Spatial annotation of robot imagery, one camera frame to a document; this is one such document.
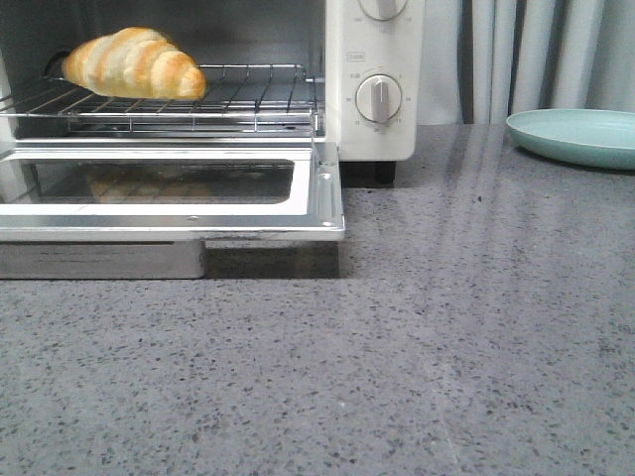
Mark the golden croissant bread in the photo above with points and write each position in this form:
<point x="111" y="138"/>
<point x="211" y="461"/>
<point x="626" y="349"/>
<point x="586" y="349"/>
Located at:
<point x="137" y="63"/>

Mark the metal wire oven rack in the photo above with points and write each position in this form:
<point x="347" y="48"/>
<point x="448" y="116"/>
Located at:
<point x="240" y="99"/>

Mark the upper oven temperature knob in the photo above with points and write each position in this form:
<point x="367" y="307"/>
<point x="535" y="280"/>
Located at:
<point x="382" y="10"/>

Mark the white Toshiba toaster oven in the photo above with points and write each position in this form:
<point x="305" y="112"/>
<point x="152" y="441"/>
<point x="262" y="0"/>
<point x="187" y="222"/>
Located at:
<point x="344" y="72"/>

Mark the grey curtain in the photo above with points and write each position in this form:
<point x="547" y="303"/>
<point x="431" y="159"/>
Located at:
<point x="485" y="60"/>

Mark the teal plate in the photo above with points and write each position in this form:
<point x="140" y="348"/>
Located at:
<point x="583" y="137"/>

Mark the lower oven timer knob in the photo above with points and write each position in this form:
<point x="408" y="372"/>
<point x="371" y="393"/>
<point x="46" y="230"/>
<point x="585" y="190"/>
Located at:
<point x="378" y="98"/>

